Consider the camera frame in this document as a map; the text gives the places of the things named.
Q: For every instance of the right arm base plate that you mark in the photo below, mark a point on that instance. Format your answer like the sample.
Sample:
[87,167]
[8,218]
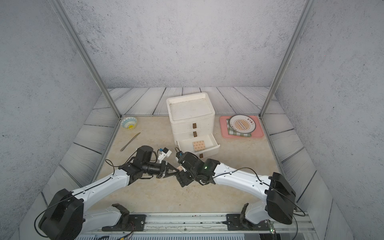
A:
[237,222]

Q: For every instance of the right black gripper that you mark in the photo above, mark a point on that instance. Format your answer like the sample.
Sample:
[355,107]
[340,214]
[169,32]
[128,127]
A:
[182,179]

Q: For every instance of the small patterned bowl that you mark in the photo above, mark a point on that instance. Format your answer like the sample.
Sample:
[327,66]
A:
[129,123]

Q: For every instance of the pink tray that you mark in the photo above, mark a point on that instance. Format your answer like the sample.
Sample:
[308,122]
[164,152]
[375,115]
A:
[258,133]

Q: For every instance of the green plaid cloth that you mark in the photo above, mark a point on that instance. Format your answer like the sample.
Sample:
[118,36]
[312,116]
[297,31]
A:
[232,132]

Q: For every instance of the white three-drawer cabinet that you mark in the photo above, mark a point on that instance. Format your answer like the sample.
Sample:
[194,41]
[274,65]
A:
[193,106]

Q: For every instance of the aluminium front rail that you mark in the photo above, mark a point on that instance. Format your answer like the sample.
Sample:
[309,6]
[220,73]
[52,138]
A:
[188,223]

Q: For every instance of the white orange patterned plate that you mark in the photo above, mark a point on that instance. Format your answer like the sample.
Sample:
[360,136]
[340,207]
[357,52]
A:
[242,124]

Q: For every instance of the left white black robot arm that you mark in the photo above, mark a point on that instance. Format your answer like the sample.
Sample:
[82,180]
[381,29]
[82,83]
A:
[68,214]

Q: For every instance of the right aluminium frame post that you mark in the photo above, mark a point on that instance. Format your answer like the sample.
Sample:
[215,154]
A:
[308,8]

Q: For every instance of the blue sticky note pad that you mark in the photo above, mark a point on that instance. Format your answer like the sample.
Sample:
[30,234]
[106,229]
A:
[199,146]

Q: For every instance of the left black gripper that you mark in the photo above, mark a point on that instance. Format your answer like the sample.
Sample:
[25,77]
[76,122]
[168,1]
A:
[163,171]

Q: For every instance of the aluminium frame post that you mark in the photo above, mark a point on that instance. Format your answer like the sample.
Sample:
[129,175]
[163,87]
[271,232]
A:
[69,28]
[308,8]

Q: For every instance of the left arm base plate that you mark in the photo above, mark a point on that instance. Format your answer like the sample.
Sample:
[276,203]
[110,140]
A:
[128,223]

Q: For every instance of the metal knife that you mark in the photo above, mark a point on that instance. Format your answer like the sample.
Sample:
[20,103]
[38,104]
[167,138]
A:
[130,141]

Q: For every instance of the left aluminium frame post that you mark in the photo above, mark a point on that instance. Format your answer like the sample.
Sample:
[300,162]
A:
[69,28]

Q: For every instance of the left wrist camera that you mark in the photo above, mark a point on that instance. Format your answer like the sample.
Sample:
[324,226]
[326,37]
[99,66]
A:
[163,153]

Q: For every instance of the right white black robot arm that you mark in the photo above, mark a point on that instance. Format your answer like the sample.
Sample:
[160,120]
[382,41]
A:
[277,197]

